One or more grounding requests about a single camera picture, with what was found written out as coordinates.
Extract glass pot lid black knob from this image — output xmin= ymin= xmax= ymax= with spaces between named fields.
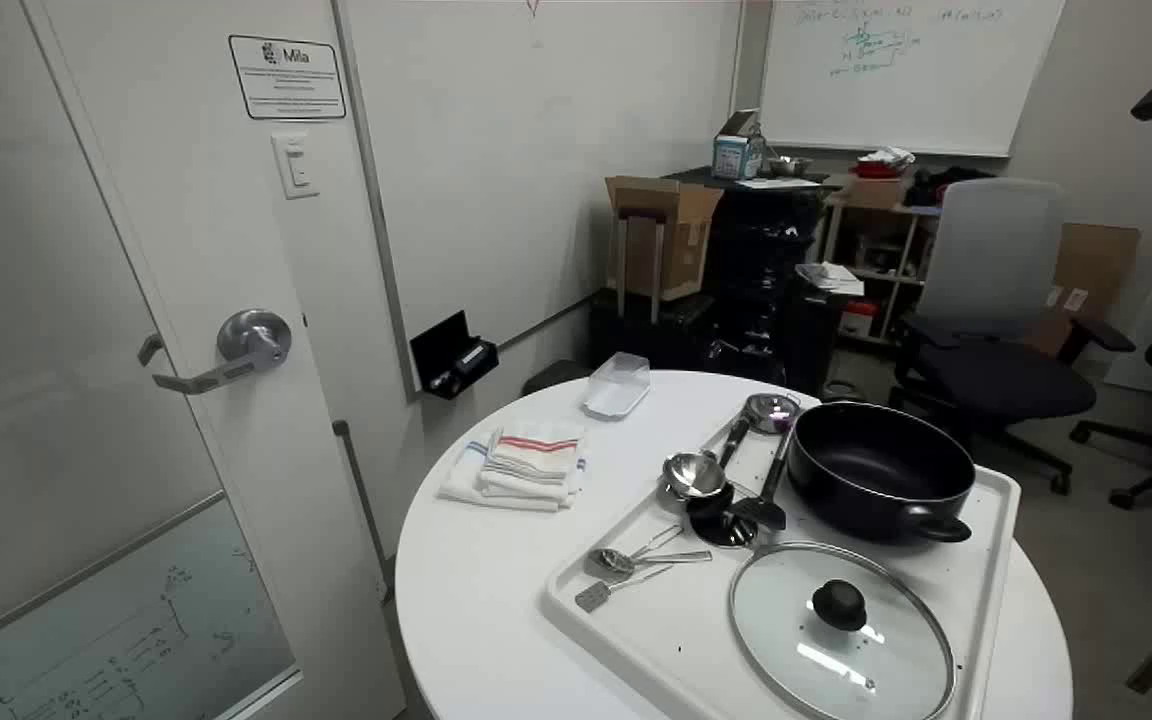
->
xmin=726 ymin=541 xmax=962 ymax=720

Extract clear plastic container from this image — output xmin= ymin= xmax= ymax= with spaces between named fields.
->
xmin=576 ymin=346 xmax=658 ymax=424

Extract dark gray case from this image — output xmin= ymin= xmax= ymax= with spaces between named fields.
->
xmin=585 ymin=289 xmax=721 ymax=375

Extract open cardboard box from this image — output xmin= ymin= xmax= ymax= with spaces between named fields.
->
xmin=606 ymin=171 xmax=728 ymax=306

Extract steel ladle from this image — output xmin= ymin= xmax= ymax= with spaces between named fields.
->
xmin=658 ymin=395 xmax=762 ymax=506

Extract small steel spoon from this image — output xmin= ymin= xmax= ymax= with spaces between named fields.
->
xmin=585 ymin=534 xmax=715 ymax=583

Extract tall black cabinet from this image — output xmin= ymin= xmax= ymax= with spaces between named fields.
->
xmin=703 ymin=175 xmax=831 ymax=393

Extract black slotted spatula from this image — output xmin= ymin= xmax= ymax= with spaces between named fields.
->
xmin=686 ymin=481 xmax=767 ymax=551

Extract steel measuring spoon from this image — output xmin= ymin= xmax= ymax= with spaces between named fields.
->
xmin=571 ymin=525 xmax=687 ymax=615

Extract round white table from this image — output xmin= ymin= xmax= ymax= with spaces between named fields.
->
xmin=392 ymin=367 xmax=1076 ymax=720

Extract small blue white box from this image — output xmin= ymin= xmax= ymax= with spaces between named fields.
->
xmin=714 ymin=106 xmax=774 ymax=183

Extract white paper stack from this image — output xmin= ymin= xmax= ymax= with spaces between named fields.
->
xmin=794 ymin=259 xmax=869 ymax=303

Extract white plastic tray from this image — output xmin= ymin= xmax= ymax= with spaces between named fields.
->
xmin=542 ymin=383 xmax=1024 ymax=720

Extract wooden storage shelf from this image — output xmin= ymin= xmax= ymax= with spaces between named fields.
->
xmin=812 ymin=175 xmax=945 ymax=352

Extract red white shelf item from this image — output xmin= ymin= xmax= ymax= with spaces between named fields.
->
xmin=854 ymin=138 xmax=922 ymax=183

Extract white door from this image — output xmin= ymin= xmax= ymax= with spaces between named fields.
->
xmin=22 ymin=0 xmax=414 ymax=720

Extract white door sign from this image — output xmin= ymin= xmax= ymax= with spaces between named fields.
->
xmin=226 ymin=31 xmax=354 ymax=123

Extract gray office chair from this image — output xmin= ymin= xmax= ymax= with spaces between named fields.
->
xmin=890 ymin=175 xmax=1135 ymax=499

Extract whiteboard with green writing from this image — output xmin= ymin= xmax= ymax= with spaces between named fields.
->
xmin=755 ymin=0 xmax=1074 ymax=164

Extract flat cardboard box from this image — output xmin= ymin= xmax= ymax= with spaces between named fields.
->
xmin=1020 ymin=220 xmax=1143 ymax=361

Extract frosted glass panel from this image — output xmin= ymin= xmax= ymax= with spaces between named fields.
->
xmin=0 ymin=493 xmax=303 ymax=720

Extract black wall marker holder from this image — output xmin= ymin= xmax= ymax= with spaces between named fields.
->
xmin=410 ymin=306 xmax=506 ymax=402

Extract black two-handled pot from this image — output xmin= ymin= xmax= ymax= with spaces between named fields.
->
xmin=786 ymin=395 xmax=981 ymax=549

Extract silver door lever handle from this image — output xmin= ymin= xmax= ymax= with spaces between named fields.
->
xmin=132 ymin=306 xmax=298 ymax=398

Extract white light switch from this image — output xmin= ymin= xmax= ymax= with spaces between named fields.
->
xmin=274 ymin=132 xmax=324 ymax=205

